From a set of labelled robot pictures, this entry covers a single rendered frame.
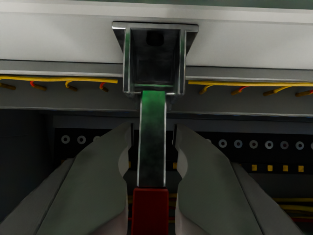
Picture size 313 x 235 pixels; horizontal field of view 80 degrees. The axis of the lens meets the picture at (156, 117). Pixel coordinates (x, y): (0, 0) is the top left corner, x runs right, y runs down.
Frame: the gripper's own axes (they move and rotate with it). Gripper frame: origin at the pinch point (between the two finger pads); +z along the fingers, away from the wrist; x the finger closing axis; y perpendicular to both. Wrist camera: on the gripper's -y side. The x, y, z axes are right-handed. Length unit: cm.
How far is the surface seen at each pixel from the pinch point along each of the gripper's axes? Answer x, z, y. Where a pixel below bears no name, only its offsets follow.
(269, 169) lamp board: 15.2, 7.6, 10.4
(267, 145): 15.1, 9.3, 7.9
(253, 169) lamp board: 13.1, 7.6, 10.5
